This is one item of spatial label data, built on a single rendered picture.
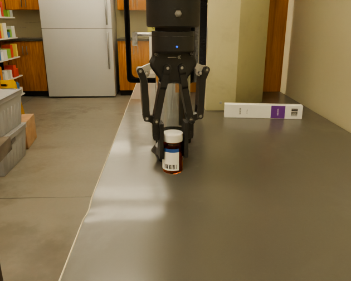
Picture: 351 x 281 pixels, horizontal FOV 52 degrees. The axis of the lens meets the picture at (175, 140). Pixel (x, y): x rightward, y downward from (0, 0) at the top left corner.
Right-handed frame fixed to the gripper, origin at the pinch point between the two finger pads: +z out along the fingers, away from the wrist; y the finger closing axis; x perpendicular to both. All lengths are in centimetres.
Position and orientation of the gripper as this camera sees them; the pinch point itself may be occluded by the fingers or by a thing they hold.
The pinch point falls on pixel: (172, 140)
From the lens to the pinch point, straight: 69.1
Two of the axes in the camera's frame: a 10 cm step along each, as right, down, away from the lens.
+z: 0.0, 9.5, 3.2
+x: 1.9, 3.1, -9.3
